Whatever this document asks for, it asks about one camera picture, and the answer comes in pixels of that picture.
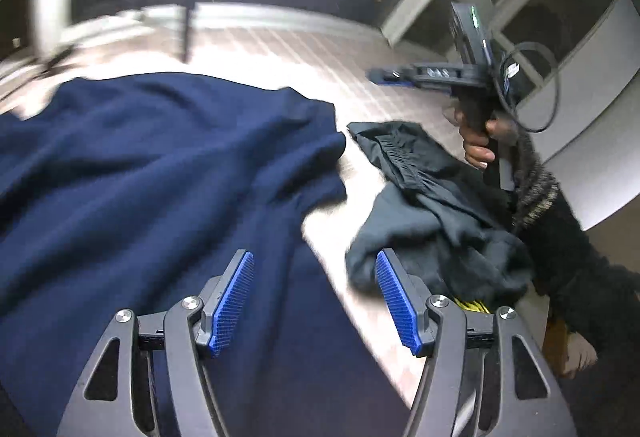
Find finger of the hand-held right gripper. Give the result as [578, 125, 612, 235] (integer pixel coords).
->
[366, 65, 416, 88]

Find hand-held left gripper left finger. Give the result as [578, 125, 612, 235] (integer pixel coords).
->
[57, 249, 256, 437]

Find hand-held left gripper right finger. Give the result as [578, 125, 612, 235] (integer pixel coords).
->
[375, 248, 578, 437]

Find navy blue sweatshirt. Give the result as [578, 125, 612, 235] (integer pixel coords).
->
[0, 72, 416, 437]

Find person's right forearm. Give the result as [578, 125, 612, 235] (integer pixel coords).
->
[507, 134, 640, 353]

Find person's right hand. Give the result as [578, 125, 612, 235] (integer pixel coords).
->
[442, 104, 518, 169]

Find yellow striped cloth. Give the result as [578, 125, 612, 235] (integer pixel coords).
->
[451, 296, 495, 316]

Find dark grey garment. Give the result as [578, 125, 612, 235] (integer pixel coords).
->
[344, 119, 536, 314]

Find black tripod stand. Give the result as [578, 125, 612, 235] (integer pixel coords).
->
[140, 2, 198, 64]

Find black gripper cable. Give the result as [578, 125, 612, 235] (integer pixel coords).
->
[492, 41, 562, 134]

